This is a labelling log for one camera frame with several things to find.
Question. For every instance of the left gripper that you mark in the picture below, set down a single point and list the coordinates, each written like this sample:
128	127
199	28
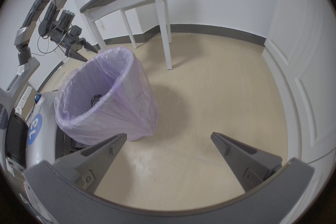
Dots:
74	45

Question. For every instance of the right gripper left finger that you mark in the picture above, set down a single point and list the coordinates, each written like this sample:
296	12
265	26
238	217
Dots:
97	165

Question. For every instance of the purple plastic bag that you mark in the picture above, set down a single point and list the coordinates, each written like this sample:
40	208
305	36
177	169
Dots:
78	78

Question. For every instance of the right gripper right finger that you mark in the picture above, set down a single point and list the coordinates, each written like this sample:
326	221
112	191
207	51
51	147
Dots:
241	162

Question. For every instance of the white power strip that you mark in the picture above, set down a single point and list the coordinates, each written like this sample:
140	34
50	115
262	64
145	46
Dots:
24	99

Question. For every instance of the white wall socket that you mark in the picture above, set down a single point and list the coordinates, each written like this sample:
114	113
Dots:
100	26

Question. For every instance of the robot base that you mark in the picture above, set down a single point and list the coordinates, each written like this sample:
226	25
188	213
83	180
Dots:
42	139

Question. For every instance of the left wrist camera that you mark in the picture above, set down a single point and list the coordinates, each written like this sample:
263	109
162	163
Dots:
76	31

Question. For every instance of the black plastic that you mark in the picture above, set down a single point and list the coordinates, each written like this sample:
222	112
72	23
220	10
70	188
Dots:
95	100

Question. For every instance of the white wardrobe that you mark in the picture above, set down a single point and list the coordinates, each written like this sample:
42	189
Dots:
309	73

